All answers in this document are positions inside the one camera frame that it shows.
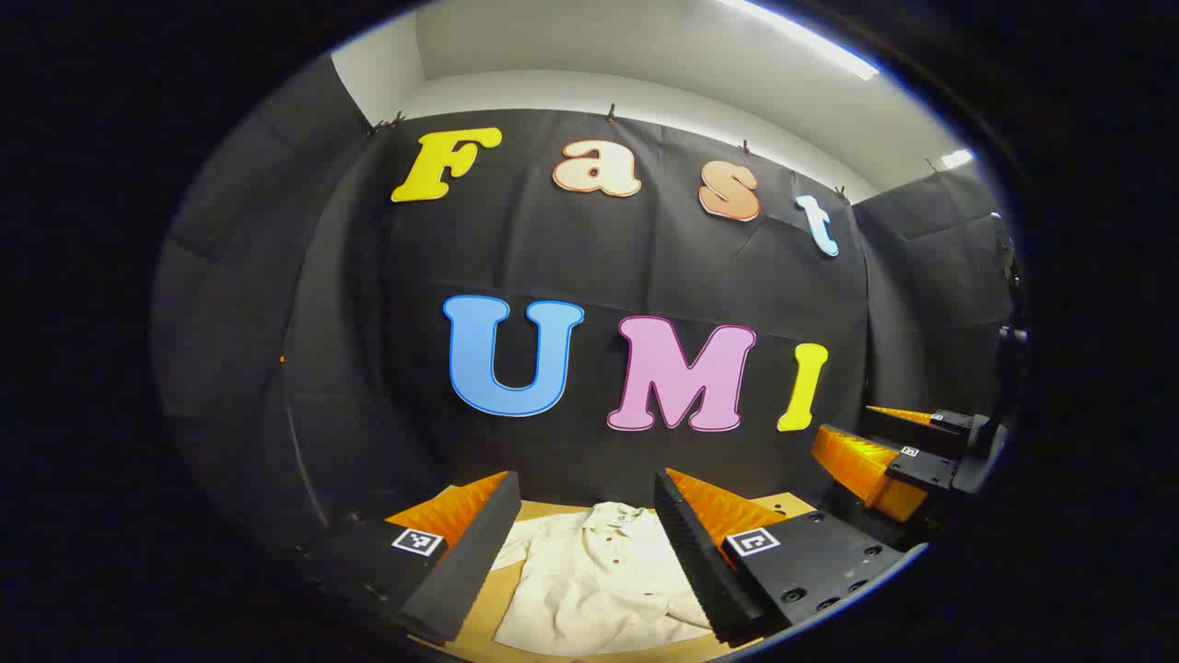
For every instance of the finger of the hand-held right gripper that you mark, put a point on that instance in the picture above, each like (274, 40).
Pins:
(926, 470)
(949, 433)

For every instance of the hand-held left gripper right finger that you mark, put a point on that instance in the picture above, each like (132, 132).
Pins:
(700, 571)

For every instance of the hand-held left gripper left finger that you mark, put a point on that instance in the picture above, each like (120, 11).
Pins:
(461, 562)

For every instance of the cream button-up shirt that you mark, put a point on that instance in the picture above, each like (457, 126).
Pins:
(589, 589)

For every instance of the short ceiling light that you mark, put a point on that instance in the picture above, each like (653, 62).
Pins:
(958, 158)

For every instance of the long ceiling light strip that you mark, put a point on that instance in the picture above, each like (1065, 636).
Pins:
(811, 37)

